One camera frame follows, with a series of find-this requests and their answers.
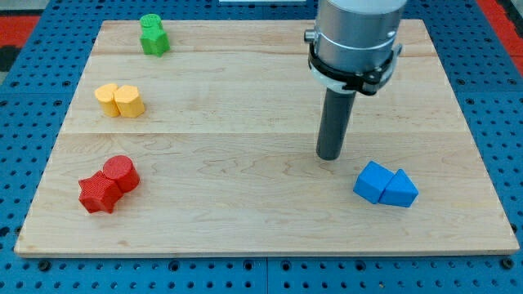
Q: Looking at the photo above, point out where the black cable clamp ring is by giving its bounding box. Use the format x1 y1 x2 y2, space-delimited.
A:
307 42 404 97

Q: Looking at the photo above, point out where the yellow heart block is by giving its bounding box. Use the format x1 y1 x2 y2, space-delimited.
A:
94 83 120 118

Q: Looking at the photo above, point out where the red cylinder block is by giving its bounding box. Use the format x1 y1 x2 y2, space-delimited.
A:
102 155 140 193

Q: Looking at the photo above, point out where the blue cube block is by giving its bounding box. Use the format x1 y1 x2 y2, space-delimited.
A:
353 161 394 204

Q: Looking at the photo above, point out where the blue triangle block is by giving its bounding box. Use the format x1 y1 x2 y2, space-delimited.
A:
378 169 419 207

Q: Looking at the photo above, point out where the wooden board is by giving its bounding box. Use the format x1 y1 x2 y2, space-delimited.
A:
15 20 520 258

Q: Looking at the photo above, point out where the green cylinder block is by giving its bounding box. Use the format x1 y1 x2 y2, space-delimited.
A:
139 13 163 29

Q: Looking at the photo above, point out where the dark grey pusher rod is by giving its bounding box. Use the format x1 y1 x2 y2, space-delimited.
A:
316 89 355 161

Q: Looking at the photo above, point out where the green star block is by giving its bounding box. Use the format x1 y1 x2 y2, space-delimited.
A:
140 28 170 56

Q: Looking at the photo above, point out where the yellow hexagon block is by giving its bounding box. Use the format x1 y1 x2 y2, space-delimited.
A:
114 85 145 118

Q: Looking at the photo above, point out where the red star block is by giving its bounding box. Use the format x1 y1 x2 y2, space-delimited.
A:
78 171 123 213

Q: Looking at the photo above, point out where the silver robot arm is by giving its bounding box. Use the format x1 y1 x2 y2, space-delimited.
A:
304 0 407 96

